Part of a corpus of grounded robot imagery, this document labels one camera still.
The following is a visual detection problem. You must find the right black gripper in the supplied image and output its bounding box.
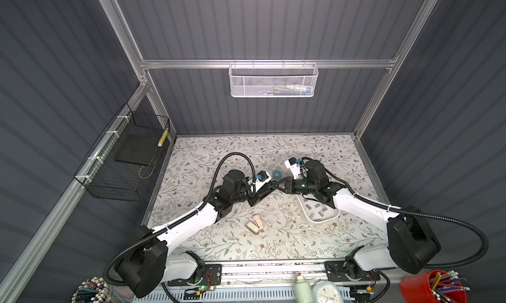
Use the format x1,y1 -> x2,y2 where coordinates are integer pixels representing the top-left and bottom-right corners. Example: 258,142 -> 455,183
274,176 -> 318,195

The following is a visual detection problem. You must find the pink staple box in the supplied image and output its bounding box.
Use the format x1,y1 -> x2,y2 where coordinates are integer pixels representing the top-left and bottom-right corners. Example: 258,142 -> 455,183
253,215 -> 263,229

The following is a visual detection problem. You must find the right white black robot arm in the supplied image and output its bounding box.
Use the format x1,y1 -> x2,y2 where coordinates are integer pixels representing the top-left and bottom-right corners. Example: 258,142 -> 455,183
276,157 -> 489,280

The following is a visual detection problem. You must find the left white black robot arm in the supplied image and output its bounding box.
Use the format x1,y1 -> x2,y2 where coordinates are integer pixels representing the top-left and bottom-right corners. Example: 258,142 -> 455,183
102,169 -> 272,298

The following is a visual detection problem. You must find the blue tape roll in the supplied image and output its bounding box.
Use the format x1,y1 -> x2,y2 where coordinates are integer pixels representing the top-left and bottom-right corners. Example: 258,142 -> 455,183
272,170 -> 283,181

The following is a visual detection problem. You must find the beige staple box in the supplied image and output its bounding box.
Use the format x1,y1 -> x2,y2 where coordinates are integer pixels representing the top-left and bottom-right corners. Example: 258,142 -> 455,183
246,221 -> 262,234

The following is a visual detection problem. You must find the floral table mat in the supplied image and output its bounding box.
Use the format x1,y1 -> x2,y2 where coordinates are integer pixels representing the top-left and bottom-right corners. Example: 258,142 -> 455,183
148,135 -> 387,261

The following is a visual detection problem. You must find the white plastic tray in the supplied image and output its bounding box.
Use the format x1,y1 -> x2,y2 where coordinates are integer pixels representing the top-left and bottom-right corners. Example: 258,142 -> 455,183
297,195 -> 341,224

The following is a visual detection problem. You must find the green glue bottle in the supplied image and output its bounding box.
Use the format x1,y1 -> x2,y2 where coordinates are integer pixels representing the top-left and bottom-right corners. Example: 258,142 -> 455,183
293,273 -> 314,303

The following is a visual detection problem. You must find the yellow marker pen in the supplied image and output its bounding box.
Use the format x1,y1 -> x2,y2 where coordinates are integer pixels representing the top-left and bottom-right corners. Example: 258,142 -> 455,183
157,128 -> 169,147

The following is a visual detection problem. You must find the mint alarm clock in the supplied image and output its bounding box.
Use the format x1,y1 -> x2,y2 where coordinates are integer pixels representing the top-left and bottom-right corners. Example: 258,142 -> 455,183
312,281 -> 344,303

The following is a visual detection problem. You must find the jar of coloured pencils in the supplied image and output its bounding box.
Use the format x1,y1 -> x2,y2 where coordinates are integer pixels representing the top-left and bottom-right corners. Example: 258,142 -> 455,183
71,277 -> 117,303

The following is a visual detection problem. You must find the red pencil cup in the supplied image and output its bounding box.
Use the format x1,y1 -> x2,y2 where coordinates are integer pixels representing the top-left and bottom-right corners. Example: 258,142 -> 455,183
399,270 -> 470,303

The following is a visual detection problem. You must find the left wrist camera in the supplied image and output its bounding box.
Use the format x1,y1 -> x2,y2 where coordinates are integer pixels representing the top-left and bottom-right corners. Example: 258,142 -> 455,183
253,171 -> 272,192

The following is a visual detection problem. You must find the white wire mesh basket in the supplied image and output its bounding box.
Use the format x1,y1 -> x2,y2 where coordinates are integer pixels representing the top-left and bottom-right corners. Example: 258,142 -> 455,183
228,63 -> 319,98

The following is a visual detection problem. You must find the black wire basket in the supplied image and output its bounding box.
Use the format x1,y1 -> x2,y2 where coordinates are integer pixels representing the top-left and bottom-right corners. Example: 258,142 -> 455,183
75,107 -> 171,202

